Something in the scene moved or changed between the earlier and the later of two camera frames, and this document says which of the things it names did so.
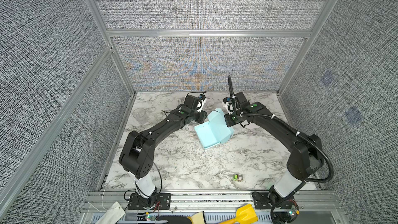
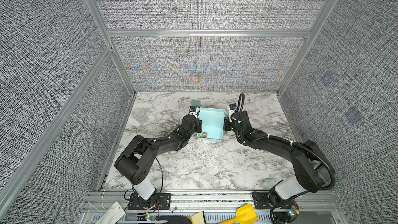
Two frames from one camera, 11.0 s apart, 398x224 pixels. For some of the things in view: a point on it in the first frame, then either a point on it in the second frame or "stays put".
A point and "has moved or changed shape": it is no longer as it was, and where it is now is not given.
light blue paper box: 215,131 has moved or changed shape
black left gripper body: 198,117 -> 197,128
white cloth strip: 116,212 stays put
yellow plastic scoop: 245,214 stays put
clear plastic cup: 140,114 stays put
